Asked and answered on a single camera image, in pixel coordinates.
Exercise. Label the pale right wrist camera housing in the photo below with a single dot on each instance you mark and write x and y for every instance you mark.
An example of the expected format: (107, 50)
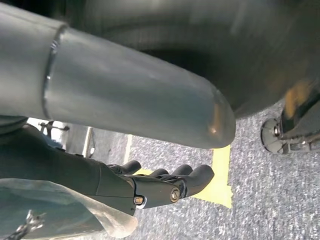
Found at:
(62, 215)

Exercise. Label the yellow floor tape square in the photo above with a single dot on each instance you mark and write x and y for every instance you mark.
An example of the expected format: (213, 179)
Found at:
(220, 179)

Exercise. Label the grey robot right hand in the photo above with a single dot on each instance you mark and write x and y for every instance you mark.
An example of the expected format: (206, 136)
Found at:
(124, 92)

